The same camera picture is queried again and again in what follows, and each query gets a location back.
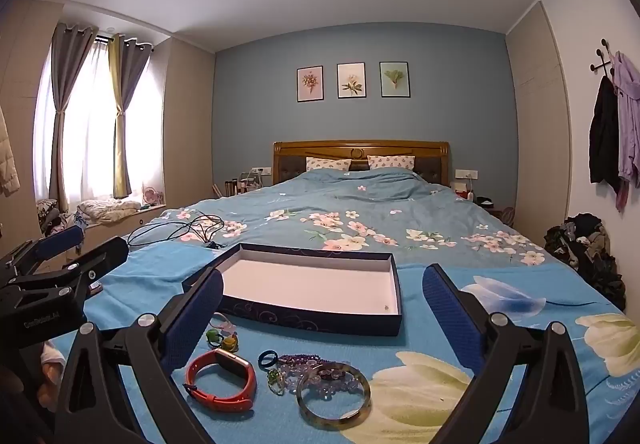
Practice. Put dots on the white sheer curtain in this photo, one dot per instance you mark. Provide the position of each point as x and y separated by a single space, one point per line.
145 123

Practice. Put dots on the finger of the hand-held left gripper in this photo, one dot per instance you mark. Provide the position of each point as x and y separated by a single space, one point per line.
102 254
57 244

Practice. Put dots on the dark clothes pile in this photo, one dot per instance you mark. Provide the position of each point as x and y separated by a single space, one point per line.
590 249

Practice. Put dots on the crumpled white bedding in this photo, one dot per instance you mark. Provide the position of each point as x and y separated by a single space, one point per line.
107 210

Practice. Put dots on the small pink fan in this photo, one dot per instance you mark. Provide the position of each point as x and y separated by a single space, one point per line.
151 196

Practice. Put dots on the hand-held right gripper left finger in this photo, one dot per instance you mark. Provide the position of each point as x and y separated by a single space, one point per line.
195 319

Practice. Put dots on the white wall socket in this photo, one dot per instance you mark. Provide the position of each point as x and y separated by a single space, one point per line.
465 173
262 170

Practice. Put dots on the framed green leaf picture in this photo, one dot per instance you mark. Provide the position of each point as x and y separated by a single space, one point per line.
394 78

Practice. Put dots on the black jacket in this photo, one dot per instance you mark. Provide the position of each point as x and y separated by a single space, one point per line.
602 133

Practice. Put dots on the mixed clothes pile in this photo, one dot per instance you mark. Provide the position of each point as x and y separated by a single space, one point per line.
52 219

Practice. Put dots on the white hanging jacket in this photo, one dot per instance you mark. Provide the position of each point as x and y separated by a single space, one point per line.
7 153

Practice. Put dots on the orange smartwatch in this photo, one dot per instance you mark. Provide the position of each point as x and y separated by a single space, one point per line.
235 364

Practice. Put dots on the white patterned pillow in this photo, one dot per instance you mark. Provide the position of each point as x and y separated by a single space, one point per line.
391 162
327 163

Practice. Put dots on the person's left hand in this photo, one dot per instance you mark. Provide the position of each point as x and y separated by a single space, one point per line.
51 358

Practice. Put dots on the wooden headboard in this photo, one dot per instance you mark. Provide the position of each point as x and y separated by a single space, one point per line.
360 147

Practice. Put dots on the dark blue shallow box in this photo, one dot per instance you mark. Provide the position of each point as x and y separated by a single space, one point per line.
310 281

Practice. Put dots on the bottles on nightstand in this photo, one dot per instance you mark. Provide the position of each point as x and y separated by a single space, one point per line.
245 185

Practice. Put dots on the purple jacket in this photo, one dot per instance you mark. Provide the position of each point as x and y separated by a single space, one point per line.
629 113

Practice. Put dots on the framed white flower picture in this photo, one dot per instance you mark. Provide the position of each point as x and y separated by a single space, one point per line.
351 80

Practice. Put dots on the grey stone bangle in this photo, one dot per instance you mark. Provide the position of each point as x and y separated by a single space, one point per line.
365 399

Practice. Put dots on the framed pink flower picture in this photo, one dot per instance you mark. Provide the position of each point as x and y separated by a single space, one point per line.
310 83

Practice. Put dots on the black wall coat hooks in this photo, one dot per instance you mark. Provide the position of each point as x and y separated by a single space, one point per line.
602 56

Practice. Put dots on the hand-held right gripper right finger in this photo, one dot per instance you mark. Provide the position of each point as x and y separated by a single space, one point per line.
450 319

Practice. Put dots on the blue floral duvet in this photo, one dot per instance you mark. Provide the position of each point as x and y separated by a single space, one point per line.
350 204

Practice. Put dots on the grey olive curtain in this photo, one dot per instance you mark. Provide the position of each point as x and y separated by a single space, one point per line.
65 73
122 123

